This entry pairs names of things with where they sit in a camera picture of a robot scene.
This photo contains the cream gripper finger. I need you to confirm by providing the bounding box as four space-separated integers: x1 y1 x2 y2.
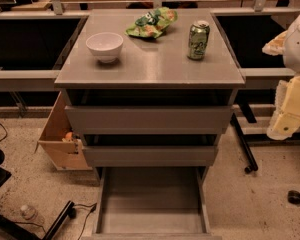
266 74 300 140
262 31 287 56

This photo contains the green soda can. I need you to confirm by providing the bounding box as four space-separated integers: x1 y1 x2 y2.
187 20 210 60

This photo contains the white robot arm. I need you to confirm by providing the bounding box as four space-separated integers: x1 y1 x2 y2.
262 15 300 140

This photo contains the grey drawer cabinet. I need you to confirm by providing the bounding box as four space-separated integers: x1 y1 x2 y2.
54 8 246 182

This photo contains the grey top drawer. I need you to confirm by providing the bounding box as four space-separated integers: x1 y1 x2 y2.
65 106 232 134

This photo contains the grey drawer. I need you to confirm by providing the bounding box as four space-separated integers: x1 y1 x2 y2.
83 146 218 167
65 106 232 134
82 167 222 240

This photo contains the grey bottom drawer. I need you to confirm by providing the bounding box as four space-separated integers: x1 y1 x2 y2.
82 167 222 240

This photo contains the grey middle drawer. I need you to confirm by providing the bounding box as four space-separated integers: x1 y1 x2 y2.
83 146 218 167

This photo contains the black caster wheel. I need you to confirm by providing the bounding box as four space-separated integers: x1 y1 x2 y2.
287 190 300 204

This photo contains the green chip bag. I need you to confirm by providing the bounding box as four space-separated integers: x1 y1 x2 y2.
125 7 178 38

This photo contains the white ceramic bowl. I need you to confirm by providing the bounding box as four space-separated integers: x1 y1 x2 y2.
86 32 123 63

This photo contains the cardboard box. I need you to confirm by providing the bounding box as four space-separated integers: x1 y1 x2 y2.
38 94 90 170

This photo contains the clear plastic bottle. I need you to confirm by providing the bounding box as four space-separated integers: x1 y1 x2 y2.
20 205 44 225

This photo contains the black chair base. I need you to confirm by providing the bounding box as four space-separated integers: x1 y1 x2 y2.
0 147 77 240

